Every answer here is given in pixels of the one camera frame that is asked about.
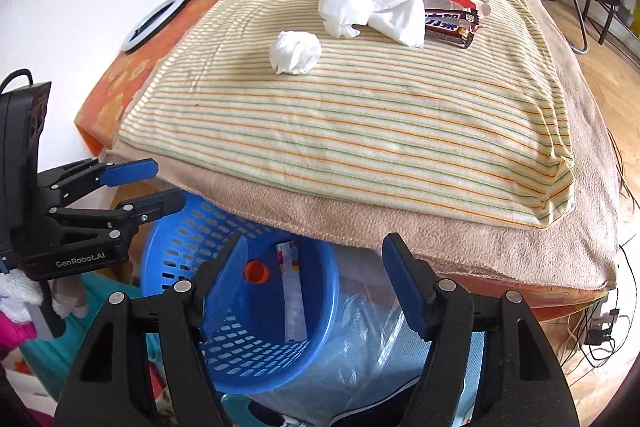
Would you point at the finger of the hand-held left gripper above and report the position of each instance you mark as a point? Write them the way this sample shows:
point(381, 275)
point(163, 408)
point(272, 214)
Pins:
point(160, 203)
point(127, 172)

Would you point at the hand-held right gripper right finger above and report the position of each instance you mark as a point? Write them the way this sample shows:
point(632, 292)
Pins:
point(406, 288)

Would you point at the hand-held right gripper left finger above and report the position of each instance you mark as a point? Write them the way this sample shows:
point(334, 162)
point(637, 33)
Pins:
point(231, 277)

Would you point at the blue plastic basket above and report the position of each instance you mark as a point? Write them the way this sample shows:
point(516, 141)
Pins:
point(170, 267)

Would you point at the white tissue ball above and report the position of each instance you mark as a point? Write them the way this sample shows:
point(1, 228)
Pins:
point(296, 52)

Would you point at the brown chocolate bar wrapper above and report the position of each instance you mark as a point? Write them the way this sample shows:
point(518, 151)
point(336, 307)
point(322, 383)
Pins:
point(450, 29)

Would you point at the white tissue sheet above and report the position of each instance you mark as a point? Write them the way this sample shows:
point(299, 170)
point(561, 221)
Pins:
point(400, 19)

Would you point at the person's left hand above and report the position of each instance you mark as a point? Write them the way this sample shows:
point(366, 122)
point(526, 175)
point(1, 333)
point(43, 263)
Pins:
point(17, 294)

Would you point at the orange bottle cap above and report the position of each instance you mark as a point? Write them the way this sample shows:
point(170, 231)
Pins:
point(256, 273)

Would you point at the white paper strip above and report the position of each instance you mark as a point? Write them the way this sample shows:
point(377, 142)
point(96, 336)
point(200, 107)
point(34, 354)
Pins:
point(293, 302)

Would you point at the orange flowered bed sheet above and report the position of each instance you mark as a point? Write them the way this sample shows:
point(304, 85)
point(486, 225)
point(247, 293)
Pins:
point(115, 97)

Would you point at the tan fleece blanket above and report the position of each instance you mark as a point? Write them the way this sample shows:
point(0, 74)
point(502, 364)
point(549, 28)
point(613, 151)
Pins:
point(350, 229)

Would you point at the teal cloth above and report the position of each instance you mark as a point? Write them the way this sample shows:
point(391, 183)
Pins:
point(75, 347)

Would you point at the striped cream blanket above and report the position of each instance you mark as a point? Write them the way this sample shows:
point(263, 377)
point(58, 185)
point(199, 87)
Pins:
point(350, 117)

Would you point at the black power strip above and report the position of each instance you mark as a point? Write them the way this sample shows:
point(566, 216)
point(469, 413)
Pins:
point(602, 329)

